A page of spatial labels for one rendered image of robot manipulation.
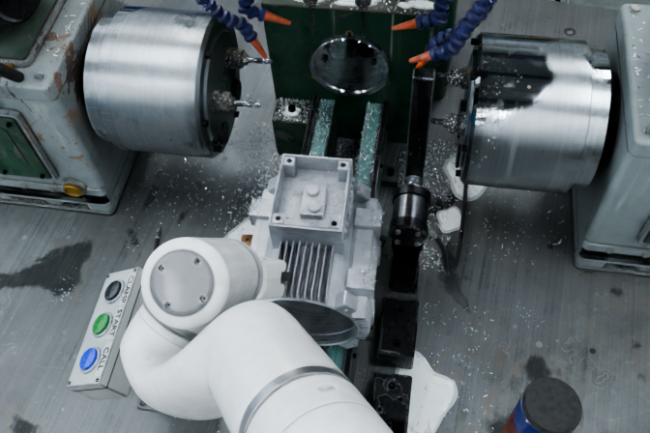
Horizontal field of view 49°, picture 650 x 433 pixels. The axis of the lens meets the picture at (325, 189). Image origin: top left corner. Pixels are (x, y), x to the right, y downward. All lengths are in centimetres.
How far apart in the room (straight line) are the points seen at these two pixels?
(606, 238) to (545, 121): 28
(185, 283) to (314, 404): 24
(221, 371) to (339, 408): 12
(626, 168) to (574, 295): 30
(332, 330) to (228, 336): 54
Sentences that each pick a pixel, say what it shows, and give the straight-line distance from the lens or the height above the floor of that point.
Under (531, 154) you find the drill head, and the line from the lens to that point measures 111.
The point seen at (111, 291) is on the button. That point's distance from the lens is 103.
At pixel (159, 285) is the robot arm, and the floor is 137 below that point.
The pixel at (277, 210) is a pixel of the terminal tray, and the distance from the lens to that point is 99.
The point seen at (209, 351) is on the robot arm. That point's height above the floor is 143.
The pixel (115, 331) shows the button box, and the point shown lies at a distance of 99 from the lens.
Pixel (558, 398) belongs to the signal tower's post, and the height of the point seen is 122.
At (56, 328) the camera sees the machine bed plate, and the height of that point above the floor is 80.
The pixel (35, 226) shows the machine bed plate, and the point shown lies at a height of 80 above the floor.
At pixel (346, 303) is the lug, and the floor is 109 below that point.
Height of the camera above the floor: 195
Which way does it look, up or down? 56 degrees down
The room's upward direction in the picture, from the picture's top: 5 degrees counter-clockwise
